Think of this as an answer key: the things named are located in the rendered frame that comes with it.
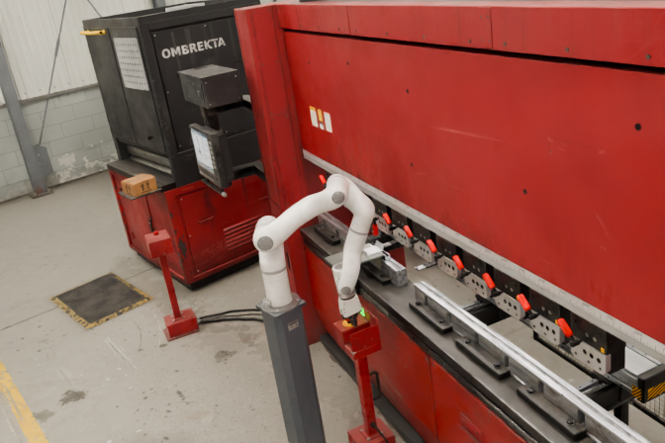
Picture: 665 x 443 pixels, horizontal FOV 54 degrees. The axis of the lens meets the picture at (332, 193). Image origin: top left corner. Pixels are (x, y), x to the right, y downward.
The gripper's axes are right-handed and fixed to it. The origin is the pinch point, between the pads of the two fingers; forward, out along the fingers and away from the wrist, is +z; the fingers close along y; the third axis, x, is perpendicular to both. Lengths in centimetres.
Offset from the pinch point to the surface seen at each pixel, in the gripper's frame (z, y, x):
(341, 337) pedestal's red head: 9.4, 6.1, -5.8
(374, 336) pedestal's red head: 9.7, -6.8, 4.7
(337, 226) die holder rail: -10, -35, -84
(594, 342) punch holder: -41, -30, 125
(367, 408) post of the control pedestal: 54, 3, -2
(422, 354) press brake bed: 11.0, -17.3, 30.9
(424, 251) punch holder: -35, -32, 24
